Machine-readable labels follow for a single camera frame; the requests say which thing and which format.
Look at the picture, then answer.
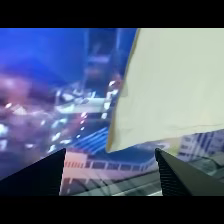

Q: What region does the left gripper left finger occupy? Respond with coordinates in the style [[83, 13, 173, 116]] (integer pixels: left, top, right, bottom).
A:
[[0, 148, 67, 197]]

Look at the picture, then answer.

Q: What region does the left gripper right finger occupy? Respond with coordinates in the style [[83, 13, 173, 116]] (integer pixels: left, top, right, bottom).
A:
[[154, 148, 224, 197]]

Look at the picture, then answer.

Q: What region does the cream garment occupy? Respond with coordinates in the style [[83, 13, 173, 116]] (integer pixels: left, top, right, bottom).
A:
[[105, 28, 224, 154]]

